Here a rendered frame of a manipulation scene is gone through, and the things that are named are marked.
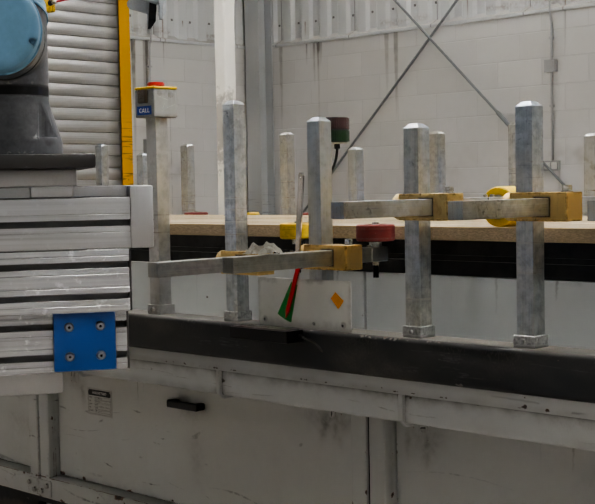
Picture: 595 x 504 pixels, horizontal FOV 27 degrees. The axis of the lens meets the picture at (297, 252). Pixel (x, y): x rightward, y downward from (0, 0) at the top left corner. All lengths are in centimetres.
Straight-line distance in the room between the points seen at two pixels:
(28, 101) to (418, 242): 85
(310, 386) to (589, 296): 61
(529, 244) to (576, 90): 848
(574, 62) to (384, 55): 207
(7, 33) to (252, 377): 126
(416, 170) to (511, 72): 870
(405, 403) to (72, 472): 149
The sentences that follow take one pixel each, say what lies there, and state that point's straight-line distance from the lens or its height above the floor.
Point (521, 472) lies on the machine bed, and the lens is 258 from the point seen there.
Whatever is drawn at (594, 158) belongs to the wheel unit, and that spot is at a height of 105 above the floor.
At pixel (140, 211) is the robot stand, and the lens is 181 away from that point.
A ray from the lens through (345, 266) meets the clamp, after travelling 246.
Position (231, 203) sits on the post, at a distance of 269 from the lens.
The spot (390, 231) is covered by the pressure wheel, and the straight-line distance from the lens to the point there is 257.
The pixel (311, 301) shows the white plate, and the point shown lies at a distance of 253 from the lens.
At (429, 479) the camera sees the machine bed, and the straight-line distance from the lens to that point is 273.
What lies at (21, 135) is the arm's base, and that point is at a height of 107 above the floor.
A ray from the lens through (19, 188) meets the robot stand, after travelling 181.
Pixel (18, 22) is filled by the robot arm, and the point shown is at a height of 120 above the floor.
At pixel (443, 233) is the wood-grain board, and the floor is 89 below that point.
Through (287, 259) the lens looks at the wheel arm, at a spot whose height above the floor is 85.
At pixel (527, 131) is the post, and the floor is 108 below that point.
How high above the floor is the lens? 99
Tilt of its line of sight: 3 degrees down
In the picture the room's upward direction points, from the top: 1 degrees counter-clockwise
